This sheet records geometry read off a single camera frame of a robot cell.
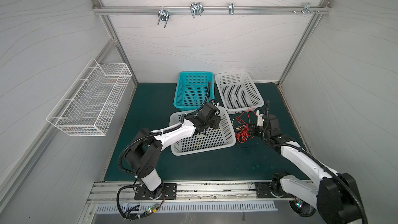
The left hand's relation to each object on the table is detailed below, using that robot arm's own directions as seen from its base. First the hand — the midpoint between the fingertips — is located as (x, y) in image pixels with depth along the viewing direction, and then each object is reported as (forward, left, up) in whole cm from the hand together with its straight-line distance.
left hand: (219, 116), depth 87 cm
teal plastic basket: (+33, +18, -14) cm, 40 cm away
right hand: (-1, -18, -2) cm, 19 cm away
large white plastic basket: (-7, -2, -12) cm, 14 cm away
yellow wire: (-4, +4, -12) cm, 13 cm away
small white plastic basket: (+30, -16, -12) cm, 36 cm away
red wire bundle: (+1, -15, -5) cm, 16 cm away
